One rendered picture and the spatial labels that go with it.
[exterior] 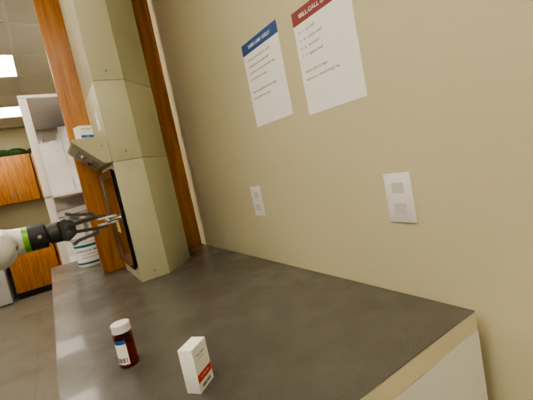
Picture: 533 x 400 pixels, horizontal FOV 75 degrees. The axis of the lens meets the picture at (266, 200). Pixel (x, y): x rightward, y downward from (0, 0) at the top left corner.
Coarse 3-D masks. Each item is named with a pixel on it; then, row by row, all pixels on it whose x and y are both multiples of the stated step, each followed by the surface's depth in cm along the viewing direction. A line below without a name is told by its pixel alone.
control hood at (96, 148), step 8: (104, 136) 128; (72, 144) 126; (80, 144) 124; (88, 144) 125; (96, 144) 127; (104, 144) 128; (72, 152) 141; (80, 152) 132; (88, 152) 125; (96, 152) 127; (104, 152) 128; (96, 160) 132; (104, 160) 128; (96, 168) 148
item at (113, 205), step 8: (104, 176) 146; (112, 176) 130; (104, 184) 151; (112, 184) 133; (112, 192) 138; (112, 200) 142; (112, 208) 148; (120, 208) 131; (120, 224) 139; (120, 240) 150; (128, 240) 133; (120, 248) 156; (128, 248) 135; (128, 256) 139; (128, 264) 144
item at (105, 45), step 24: (72, 0) 123; (96, 0) 127; (120, 0) 139; (72, 24) 134; (96, 24) 127; (120, 24) 136; (72, 48) 147; (96, 48) 127; (120, 48) 133; (96, 72) 127; (120, 72) 131; (144, 72) 148
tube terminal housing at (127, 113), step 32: (96, 96) 127; (128, 96) 133; (96, 128) 142; (128, 128) 133; (128, 160) 132; (160, 160) 148; (128, 192) 132; (160, 192) 144; (128, 224) 132; (160, 224) 140; (160, 256) 138
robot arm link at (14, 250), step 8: (0, 240) 107; (8, 240) 109; (0, 248) 106; (8, 248) 107; (16, 248) 112; (0, 256) 105; (8, 256) 107; (16, 256) 110; (0, 264) 106; (8, 264) 108
